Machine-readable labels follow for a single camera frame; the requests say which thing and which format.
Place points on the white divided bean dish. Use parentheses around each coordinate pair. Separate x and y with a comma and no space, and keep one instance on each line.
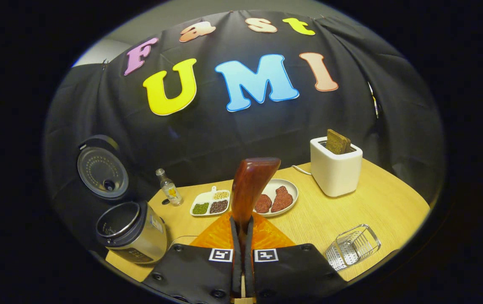
(201,208)

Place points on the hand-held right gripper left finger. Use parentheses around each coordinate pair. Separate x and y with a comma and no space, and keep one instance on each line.
(233,253)

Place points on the round white plate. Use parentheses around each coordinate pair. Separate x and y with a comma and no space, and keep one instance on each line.
(271,188)

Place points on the brown wooden spoon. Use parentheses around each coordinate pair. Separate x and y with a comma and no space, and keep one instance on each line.
(249,185)

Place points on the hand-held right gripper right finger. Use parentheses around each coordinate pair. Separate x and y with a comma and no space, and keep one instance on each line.
(250,261)

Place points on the brown toast slice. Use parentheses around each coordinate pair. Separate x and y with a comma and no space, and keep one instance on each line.
(348,145)
(335,142)

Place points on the red meat piece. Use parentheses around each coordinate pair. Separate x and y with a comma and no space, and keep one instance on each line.
(263,204)
(282,199)

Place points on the small glass bottle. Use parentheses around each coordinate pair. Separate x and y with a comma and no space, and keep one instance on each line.
(170,190)

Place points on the white toaster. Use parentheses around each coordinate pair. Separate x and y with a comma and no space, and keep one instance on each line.
(336,173)

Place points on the black silver rice cooker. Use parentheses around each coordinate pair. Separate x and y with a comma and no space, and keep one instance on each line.
(136,236)

